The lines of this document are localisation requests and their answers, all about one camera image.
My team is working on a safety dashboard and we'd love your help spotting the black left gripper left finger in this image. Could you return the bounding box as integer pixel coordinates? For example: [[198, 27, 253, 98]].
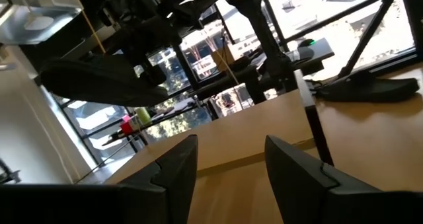
[[0, 134, 200, 224]]

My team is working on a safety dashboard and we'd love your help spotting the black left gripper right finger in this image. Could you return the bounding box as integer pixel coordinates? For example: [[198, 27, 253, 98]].
[[264, 134, 423, 224]]

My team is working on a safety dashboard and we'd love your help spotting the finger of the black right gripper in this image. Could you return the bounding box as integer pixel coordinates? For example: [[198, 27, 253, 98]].
[[134, 57, 168, 86]]

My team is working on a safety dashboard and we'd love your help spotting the black slide sandal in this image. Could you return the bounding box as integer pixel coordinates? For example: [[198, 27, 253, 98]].
[[316, 69, 421, 103], [39, 54, 169, 108]]

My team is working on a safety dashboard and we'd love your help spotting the black side table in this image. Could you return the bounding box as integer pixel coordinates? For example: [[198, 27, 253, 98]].
[[101, 101, 212, 147]]

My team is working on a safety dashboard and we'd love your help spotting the red box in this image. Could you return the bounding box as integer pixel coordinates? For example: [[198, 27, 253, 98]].
[[119, 120, 134, 135]]

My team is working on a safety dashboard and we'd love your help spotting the silver ceiling panel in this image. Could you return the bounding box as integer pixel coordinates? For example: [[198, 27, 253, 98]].
[[0, 0, 83, 46]]

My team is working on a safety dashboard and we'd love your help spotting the black computer mouse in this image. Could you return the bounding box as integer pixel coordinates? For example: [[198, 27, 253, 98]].
[[298, 38, 317, 48]]

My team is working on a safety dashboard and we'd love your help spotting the yellow hanging cable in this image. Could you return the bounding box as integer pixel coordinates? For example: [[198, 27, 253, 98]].
[[80, 9, 107, 55]]

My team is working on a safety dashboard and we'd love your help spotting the wooden shelf with black frame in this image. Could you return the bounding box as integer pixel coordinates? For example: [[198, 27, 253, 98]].
[[105, 68, 335, 186]]

